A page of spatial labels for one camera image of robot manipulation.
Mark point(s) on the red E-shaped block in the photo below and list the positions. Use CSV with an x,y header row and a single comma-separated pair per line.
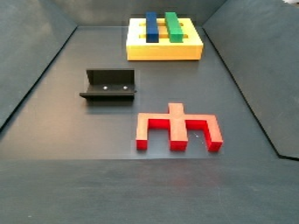
x,y
178,123

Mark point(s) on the yellow slotted board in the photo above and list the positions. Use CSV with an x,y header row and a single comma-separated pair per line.
x,y
164,50

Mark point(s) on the black angle bracket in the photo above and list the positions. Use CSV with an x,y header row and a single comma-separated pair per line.
x,y
110,84

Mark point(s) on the green bar block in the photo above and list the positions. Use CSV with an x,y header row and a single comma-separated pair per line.
x,y
174,28

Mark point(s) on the blue bar block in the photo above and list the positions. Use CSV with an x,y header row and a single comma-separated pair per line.
x,y
151,28

